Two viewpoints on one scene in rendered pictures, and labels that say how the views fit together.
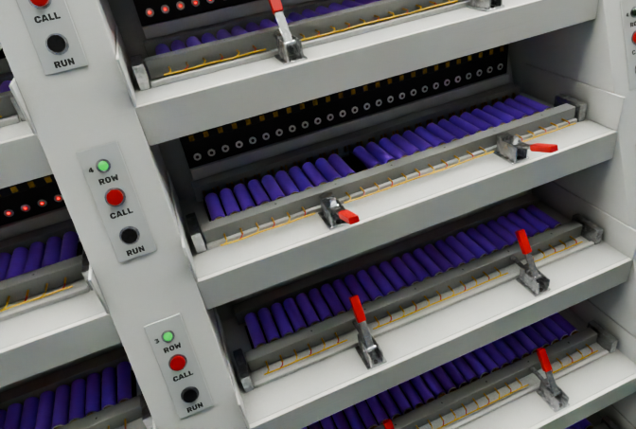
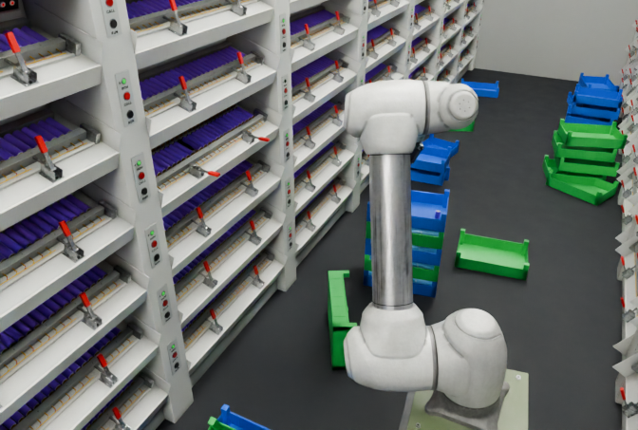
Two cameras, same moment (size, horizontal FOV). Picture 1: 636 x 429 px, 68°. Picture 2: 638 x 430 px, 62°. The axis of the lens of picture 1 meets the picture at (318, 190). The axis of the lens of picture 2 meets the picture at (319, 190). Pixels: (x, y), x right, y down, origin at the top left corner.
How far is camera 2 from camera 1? 1.11 m
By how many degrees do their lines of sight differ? 49
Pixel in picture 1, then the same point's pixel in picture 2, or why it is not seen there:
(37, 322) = (102, 235)
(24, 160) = (111, 163)
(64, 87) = (129, 131)
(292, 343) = (172, 233)
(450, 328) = (229, 215)
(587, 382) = (264, 232)
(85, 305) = (118, 225)
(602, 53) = (274, 96)
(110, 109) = (141, 139)
